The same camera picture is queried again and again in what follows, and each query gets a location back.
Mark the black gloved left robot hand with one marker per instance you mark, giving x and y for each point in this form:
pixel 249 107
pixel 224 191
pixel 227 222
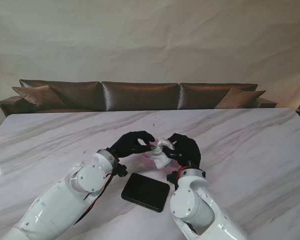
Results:
pixel 127 146

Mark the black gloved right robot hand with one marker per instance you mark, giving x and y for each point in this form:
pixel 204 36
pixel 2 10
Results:
pixel 190 152

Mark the pink tissue box cover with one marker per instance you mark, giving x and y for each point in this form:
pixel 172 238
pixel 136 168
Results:
pixel 147 160

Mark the printed tissue pack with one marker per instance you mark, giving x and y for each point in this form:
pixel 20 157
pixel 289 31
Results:
pixel 161 157

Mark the black tissue box base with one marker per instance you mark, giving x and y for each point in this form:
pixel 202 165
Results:
pixel 146 191

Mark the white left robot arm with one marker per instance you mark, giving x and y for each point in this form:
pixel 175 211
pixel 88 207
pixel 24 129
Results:
pixel 65 200

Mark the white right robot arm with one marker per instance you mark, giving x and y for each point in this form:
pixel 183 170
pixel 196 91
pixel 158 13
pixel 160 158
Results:
pixel 197 207

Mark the brown leather sofa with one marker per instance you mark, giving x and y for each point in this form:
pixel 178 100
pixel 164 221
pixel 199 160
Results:
pixel 140 96

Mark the brown throw pillow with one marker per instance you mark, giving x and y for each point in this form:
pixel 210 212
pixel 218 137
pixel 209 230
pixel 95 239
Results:
pixel 240 98
pixel 40 96

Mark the beige wrinkled backdrop cloth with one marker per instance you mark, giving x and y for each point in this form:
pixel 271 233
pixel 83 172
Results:
pixel 150 37

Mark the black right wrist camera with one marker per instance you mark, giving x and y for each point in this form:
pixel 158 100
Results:
pixel 172 177

